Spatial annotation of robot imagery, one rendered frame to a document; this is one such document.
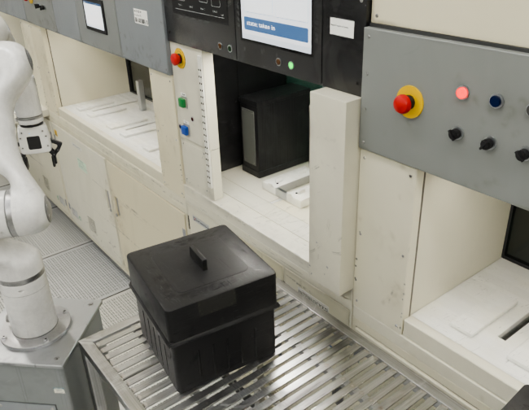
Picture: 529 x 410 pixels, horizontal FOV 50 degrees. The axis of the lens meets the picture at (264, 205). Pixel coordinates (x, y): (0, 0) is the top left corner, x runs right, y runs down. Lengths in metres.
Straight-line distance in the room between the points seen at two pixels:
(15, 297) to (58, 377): 0.24
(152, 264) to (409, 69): 0.76
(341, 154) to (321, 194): 0.14
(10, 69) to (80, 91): 1.81
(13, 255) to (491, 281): 1.26
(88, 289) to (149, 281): 1.85
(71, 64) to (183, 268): 2.08
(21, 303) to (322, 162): 0.86
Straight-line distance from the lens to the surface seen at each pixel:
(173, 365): 1.40
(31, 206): 1.51
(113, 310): 3.03
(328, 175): 1.40
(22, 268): 1.59
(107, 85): 3.42
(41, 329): 1.70
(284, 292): 1.74
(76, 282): 3.30
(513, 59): 1.09
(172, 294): 1.34
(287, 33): 1.48
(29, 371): 1.68
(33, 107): 2.06
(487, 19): 1.13
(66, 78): 3.33
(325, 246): 1.50
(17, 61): 1.59
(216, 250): 1.47
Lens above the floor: 1.79
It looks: 28 degrees down
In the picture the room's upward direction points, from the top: 2 degrees counter-clockwise
